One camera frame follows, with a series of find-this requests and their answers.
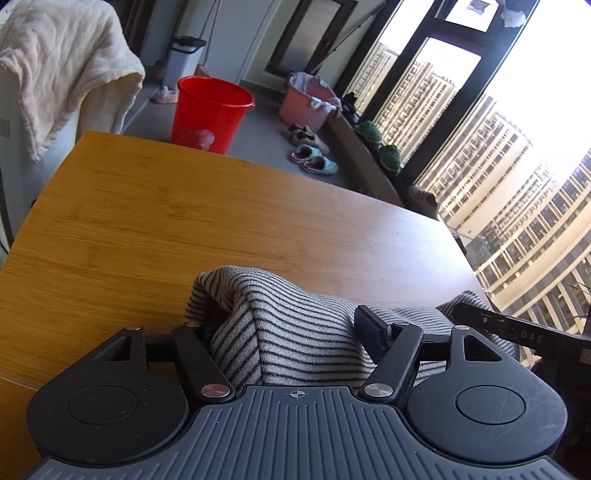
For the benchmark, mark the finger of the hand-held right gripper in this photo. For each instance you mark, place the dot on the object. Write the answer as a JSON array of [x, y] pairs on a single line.
[[482, 317]]

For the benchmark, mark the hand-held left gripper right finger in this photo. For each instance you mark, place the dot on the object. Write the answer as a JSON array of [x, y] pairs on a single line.
[[369, 328]]

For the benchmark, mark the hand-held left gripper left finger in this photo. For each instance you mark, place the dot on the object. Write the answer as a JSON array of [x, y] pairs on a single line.
[[196, 353]]

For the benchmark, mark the striped knit sweater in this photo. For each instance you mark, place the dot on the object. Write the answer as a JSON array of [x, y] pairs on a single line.
[[295, 323]]

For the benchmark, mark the teal slipper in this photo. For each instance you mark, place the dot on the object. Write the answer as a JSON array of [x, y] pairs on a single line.
[[321, 165], [304, 153]]

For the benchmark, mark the small potted plant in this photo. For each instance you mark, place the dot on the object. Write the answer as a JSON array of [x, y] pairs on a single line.
[[390, 156], [369, 130]]

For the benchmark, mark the brown floor shoe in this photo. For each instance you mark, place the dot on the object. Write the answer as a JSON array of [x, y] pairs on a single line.
[[298, 130], [310, 140]]

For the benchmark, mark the pink plastic basin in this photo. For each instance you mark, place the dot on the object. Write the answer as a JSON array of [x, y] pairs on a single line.
[[302, 108]]

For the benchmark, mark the red plastic bucket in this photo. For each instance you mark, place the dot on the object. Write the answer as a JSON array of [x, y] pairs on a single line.
[[210, 115]]

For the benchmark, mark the pink slipper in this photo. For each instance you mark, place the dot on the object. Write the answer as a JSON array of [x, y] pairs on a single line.
[[165, 94]]

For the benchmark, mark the white trash bin black lid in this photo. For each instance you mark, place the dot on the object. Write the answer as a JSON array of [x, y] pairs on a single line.
[[184, 60]]

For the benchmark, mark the dark framed glass door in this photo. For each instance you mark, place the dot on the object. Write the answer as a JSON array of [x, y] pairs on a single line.
[[309, 34]]

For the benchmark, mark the cream towel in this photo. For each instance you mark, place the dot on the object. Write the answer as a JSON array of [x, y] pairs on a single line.
[[60, 69]]

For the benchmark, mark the black window frame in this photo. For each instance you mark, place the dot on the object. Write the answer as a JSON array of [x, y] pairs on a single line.
[[445, 124]]

